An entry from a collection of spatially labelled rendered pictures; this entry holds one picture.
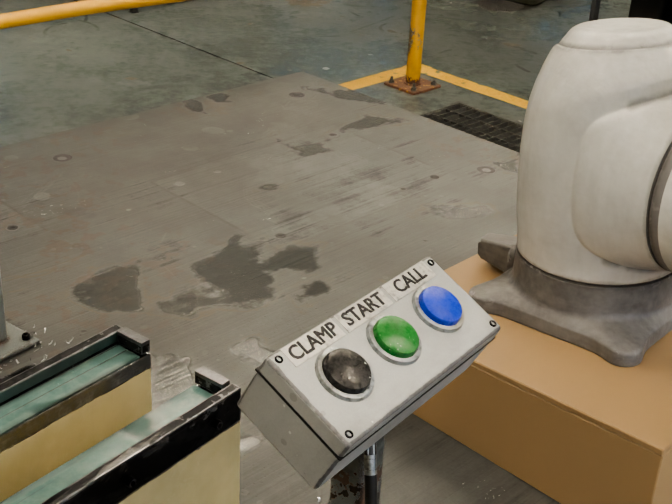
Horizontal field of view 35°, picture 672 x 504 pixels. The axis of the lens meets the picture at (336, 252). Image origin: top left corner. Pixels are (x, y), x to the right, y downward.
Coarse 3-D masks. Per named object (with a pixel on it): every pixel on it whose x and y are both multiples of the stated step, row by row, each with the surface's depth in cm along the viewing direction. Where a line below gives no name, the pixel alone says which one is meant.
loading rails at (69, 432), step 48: (96, 336) 90; (0, 384) 83; (48, 384) 85; (96, 384) 86; (144, 384) 91; (0, 432) 80; (48, 432) 84; (96, 432) 88; (144, 432) 81; (192, 432) 81; (0, 480) 81; (48, 480) 75; (96, 480) 74; (144, 480) 78; (192, 480) 83
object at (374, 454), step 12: (360, 456) 70; (372, 456) 68; (348, 468) 71; (360, 468) 70; (372, 468) 68; (336, 480) 72; (348, 480) 71; (360, 480) 70; (372, 480) 68; (336, 492) 72; (348, 492) 71; (360, 492) 71; (372, 492) 68
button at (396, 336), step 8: (384, 320) 66; (392, 320) 66; (400, 320) 66; (376, 328) 65; (384, 328) 65; (392, 328) 65; (400, 328) 66; (408, 328) 66; (376, 336) 65; (384, 336) 65; (392, 336) 65; (400, 336) 65; (408, 336) 66; (416, 336) 66; (384, 344) 65; (392, 344) 65; (400, 344) 65; (408, 344) 65; (416, 344) 66; (392, 352) 65; (400, 352) 65; (408, 352) 65
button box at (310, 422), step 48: (384, 288) 69; (336, 336) 64; (432, 336) 68; (480, 336) 70; (288, 384) 60; (384, 384) 63; (432, 384) 66; (288, 432) 62; (336, 432) 59; (384, 432) 66
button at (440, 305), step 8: (432, 288) 70; (440, 288) 70; (424, 296) 69; (432, 296) 69; (440, 296) 69; (448, 296) 70; (424, 304) 68; (432, 304) 68; (440, 304) 69; (448, 304) 69; (456, 304) 70; (424, 312) 68; (432, 312) 68; (440, 312) 68; (448, 312) 69; (456, 312) 69; (440, 320) 68; (448, 320) 68; (456, 320) 69
